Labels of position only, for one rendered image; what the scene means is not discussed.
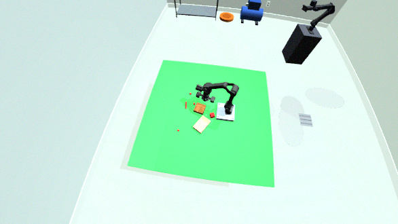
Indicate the orange square block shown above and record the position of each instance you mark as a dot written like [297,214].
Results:
[199,108]

